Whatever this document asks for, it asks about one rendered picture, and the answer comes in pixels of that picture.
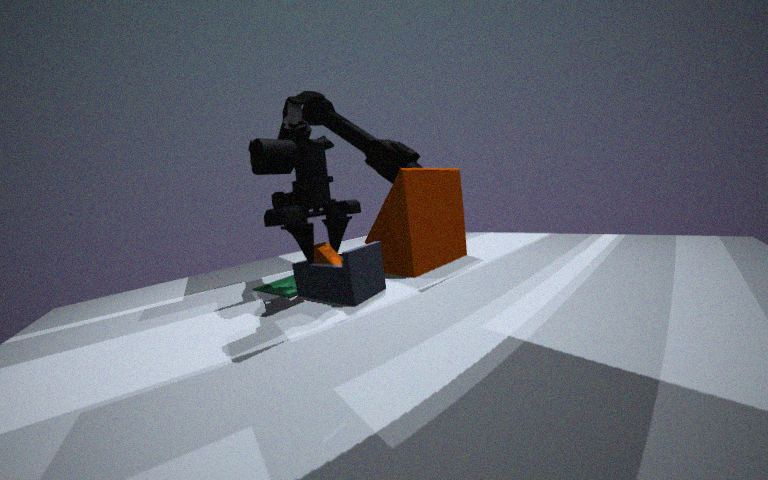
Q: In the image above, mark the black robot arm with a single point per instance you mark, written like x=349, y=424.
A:
x=293, y=148

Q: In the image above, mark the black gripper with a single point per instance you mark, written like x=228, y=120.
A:
x=314, y=194

